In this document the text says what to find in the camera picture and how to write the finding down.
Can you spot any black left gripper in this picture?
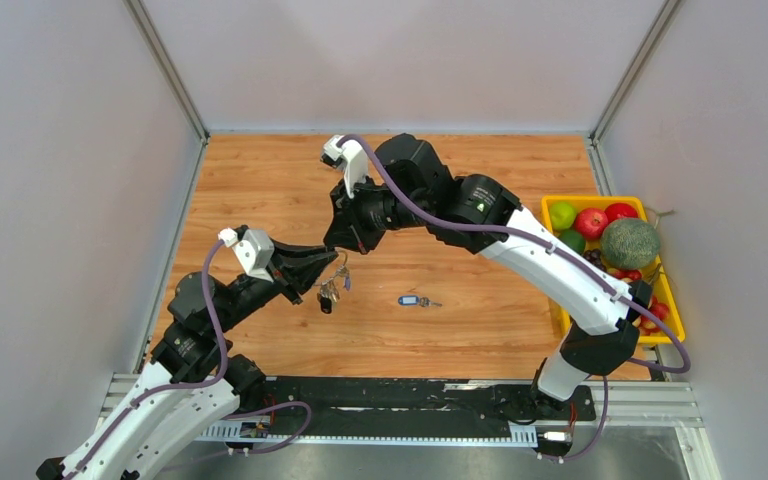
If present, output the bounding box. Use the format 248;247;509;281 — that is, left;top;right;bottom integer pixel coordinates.
214;234;339;331

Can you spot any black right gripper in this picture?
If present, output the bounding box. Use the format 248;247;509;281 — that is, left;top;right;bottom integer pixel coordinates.
325;169;430;254

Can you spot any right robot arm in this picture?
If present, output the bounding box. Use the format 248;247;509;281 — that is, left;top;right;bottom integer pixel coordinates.
321;133;651;418

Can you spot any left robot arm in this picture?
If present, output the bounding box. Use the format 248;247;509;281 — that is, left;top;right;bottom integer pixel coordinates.
35;230;337;479

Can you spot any silver keys bunch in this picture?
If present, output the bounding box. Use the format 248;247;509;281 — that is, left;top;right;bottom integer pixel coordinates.
318;277;340;302

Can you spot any black key tag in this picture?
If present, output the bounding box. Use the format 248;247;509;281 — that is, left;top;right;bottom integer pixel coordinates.
317;295;334;315

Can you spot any loose blue key tag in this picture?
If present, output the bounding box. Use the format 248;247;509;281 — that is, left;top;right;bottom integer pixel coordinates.
397;295;421;306

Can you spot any loose silver key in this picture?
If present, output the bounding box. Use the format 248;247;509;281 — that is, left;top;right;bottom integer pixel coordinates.
418;297;442;307

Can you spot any light green apple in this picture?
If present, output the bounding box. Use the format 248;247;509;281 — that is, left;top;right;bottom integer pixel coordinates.
548;201;578;231

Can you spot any dark green lime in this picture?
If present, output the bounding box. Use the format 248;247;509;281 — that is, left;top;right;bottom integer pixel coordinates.
558;229;587;255

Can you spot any red apple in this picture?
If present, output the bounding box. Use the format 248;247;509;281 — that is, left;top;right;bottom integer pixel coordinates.
604;202;639;223
572;207;610;241

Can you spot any purple grape bunch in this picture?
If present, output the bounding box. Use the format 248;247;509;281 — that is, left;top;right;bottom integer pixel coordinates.
583;249;607;271

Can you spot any yellow plastic fruit tray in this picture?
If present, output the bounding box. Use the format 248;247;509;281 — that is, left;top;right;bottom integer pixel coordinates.
541;195;686;341

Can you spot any green netted melon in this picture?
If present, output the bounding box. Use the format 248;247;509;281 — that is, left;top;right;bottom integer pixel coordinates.
600;218;661;270

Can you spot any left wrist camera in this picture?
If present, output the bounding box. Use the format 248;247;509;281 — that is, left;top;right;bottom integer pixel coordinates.
217;226;275;282

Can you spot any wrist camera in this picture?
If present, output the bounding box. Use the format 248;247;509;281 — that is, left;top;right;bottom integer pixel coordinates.
321;135;370;199
217;226;275;282

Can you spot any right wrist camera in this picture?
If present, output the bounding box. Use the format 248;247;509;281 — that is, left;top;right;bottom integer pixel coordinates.
321;135;370;199

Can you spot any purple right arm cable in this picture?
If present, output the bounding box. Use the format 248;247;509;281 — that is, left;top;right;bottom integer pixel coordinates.
334;134;692;376

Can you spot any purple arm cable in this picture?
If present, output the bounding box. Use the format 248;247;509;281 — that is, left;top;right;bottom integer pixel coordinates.
334;134;692;376
69;238;230;478

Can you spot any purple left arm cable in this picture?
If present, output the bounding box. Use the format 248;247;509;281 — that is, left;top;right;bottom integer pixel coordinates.
69;238;230;478

